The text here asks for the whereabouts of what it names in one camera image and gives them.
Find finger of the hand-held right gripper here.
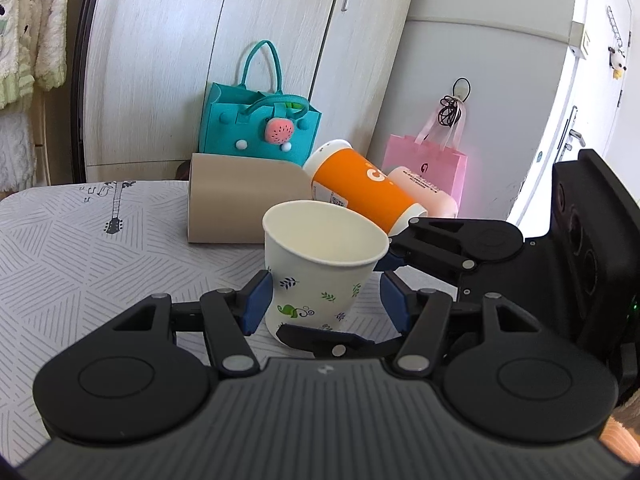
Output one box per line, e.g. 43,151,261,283
276,324,402,359
376,217,525,287

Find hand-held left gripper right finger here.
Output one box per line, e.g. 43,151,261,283
379,271,543,380

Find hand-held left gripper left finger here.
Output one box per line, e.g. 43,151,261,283
112,270,274,380

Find white leaf-print paper cup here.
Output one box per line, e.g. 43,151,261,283
262,200,390,346

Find pink paper cup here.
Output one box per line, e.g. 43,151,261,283
387,165,460,220

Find beige paper cup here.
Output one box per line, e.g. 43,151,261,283
187,153,313,245

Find orange paper cup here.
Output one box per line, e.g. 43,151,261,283
302,139,430,237

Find pink gift bag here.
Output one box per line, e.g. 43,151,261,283
382,105,469,211

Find white door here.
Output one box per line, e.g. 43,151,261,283
505,0,635,241

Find panda hanging ornament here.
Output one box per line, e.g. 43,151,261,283
606,6,629,81

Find teal felt handbag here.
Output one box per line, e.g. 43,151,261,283
199,40,323,167

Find light wooden wardrobe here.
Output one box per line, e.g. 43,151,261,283
82,0,424,183

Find white fluffy cloth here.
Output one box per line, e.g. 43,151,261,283
0,110,39,194

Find fluffy white green garment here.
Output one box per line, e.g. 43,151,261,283
0,0,77,109

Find silver door handle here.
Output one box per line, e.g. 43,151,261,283
566,106,587,154

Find black cable on hook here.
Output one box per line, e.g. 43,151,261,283
438,94,462,127

